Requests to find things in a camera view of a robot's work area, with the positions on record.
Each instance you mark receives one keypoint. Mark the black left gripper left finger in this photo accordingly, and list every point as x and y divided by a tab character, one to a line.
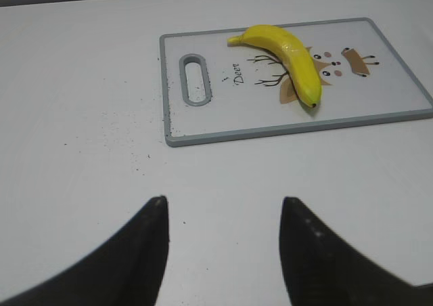
127	269

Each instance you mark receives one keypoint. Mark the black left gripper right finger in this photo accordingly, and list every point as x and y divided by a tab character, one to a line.
320	268

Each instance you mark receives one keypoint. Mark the white grey-rimmed cutting board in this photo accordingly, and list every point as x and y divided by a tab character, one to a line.
214	93

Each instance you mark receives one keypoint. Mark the yellow plastic banana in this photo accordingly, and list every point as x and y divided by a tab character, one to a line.
293	55

